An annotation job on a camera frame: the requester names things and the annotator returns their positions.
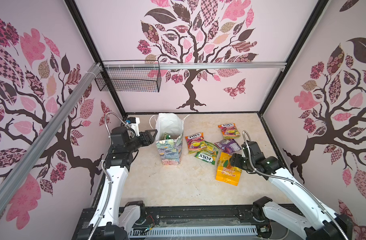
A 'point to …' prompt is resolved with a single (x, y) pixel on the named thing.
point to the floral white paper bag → (169, 128)
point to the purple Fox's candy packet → (228, 145)
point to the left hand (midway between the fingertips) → (154, 133)
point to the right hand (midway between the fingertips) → (233, 158)
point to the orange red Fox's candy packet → (196, 143)
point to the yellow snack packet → (225, 172)
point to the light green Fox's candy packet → (208, 155)
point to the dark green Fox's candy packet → (167, 137)
